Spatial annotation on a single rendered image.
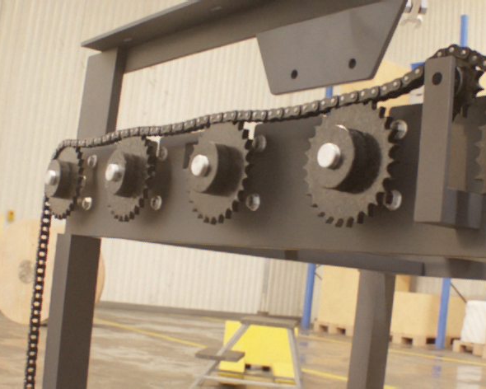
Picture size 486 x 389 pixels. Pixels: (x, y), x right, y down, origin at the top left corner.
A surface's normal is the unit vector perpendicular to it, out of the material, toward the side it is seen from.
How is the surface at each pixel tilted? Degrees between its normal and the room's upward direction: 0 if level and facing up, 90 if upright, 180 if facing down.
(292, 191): 90
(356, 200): 90
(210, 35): 90
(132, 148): 90
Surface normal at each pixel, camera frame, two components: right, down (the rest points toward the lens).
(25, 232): -0.40, -0.14
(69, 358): 0.60, -0.02
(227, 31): -0.79, -0.15
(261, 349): 0.00, -0.11
